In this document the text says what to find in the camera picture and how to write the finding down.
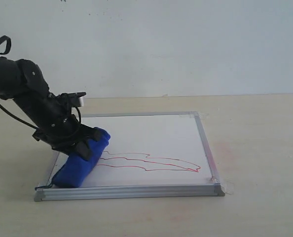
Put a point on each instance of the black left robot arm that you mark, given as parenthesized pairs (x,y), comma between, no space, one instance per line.
(22,81)

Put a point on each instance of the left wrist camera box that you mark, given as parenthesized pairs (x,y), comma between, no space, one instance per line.
(73,99)

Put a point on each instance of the clear tape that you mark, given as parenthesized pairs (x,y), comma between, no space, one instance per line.
(222,187)
(195,115)

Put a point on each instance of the clear tape front right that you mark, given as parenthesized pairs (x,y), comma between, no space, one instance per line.
(222,187)

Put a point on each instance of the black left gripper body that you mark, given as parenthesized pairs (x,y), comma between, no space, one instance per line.
(59,125)

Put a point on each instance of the white board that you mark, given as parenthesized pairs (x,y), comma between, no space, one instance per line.
(149,155)

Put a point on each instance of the clear tape back right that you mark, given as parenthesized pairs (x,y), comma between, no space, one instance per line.
(195,115)

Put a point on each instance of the blue cloth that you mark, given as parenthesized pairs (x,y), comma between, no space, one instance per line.
(75,169)

